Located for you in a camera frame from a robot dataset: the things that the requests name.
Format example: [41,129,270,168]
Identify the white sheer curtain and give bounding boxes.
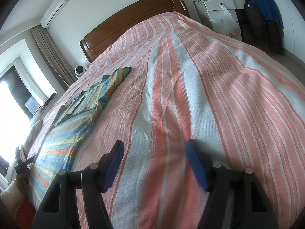
[13,58,49,103]

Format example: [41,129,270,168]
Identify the white desk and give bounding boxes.
[194,0,246,36]

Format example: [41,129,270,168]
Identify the wooden headboard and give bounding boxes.
[80,0,190,64]

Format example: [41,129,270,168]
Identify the striped knit sweater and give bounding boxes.
[29,67,132,210]

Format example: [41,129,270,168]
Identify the black jacket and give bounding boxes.
[237,0,285,55]

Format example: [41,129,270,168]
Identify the person's left hand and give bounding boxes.
[15,169,31,194]

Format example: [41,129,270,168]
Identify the white plastic bag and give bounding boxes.
[209,3,241,36]

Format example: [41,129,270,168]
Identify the window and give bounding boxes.
[0,57,58,182]

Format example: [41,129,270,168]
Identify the brown curtain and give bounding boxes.
[31,26,77,87]

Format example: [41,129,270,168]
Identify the white air conditioner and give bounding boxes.
[40,0,69,28]

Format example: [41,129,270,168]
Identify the pink striped bed cover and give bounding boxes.
[21,12,305,229]

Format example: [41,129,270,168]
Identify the white wardrobe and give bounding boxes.
[260,0,305,60]

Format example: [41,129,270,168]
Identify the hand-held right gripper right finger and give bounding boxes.
[185,139,279,229]

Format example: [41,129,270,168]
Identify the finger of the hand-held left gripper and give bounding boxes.
[15,155,37,172]

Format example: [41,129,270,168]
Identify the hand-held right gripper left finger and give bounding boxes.
[31,140,125,229]

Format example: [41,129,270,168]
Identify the blue garment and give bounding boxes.
[243,0,284,29]

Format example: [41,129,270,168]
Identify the striped pillow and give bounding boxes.
[24,119,44,149]

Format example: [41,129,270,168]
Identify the white table fan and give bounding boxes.
[74,66,87,77]

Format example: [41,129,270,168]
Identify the dark clothes pile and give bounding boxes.
[39,93,59,112]

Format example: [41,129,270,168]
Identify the person's left forearm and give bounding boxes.
[0,180,26,221]

